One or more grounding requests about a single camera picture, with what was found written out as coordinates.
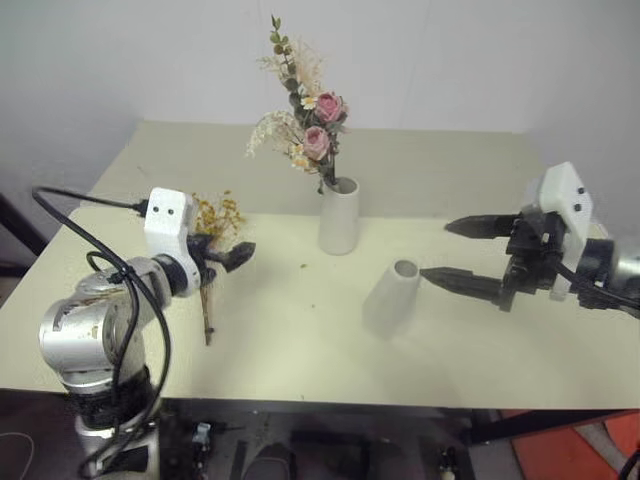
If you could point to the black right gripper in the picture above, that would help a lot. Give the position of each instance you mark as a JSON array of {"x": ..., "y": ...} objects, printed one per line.
[{"x": 532, "y": 260}]

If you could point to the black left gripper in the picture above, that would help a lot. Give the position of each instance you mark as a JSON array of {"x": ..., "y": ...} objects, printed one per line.
[{"x": 199, "y": 250}]

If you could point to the yellow dried flower bouquet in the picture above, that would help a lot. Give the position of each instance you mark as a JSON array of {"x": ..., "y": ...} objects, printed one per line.
[{"x": 217, "y": 220}]

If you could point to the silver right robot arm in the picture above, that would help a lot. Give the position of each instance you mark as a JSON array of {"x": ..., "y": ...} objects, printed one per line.
[{"x": 617, "y": 262}]

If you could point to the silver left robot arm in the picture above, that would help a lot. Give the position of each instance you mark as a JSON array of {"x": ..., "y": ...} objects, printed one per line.
[{"x": 85, "y": 325}]

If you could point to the pink rose flower bouquet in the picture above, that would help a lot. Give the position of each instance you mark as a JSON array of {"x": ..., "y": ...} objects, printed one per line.
[{"x": 315, "y": 135}]

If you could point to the short white ceramic vase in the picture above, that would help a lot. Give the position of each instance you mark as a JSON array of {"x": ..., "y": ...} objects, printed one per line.
[{"x": 392, "y": 300}]

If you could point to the tall white ceramic vase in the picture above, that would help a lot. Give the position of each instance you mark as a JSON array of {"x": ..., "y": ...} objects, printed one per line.
[{"x": 340, "y": 220}]

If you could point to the small white blue device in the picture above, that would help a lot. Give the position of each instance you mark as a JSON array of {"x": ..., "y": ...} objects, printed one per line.
[{"x": 201, "y": 434}]

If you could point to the dark rounded shape under table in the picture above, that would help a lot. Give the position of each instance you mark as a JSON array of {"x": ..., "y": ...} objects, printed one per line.
[{"x": 270, "y": 462}]

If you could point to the dark furniture beside table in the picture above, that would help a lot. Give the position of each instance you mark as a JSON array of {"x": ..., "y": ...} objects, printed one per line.
[{"x": 17, "y": 235}]

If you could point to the orange object under table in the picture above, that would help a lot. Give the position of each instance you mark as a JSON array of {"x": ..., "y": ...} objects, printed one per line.
[{"x": 565, "y": 450}]

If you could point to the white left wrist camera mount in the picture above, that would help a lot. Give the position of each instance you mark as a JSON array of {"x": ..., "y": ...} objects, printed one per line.
[{"x": 167, "y": 220}]

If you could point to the black table frame bar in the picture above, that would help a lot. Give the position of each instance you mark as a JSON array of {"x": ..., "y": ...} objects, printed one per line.
[{"x": 540, "y": 425}]

